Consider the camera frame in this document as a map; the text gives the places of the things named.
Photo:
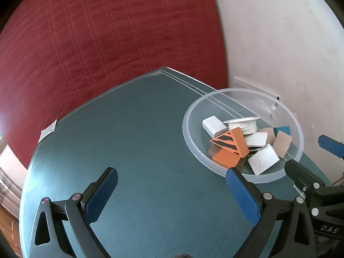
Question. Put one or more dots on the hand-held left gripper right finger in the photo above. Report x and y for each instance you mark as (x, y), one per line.
(242, 193)

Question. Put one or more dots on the patterned beige curtain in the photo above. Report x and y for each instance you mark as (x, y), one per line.
(8, 190)

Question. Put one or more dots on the light wooden piece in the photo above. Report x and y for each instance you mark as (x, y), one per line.
(282, 143)

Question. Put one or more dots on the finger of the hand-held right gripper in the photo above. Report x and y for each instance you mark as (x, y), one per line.
(301, 173)
(330, 144)

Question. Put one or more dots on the white striped wedge block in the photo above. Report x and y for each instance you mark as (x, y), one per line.
(255, 139)
(264, 159)

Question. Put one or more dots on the white paper sheet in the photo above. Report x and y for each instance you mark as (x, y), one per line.
(48, 131)

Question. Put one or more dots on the white charger plug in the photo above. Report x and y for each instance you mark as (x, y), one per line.
(213, 125)

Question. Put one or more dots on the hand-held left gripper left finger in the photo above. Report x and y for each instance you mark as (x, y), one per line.
(100, 193)

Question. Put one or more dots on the clear plastic bowl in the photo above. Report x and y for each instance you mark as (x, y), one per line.
(199, 150)

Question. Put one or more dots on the green table mat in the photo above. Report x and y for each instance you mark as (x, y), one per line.
(134, 129)

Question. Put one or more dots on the orange striped wedge block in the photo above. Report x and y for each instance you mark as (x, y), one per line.
(231, 142)
(225, 159)

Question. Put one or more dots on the red quilted blanket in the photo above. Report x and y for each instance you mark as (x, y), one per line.
(107, 32)

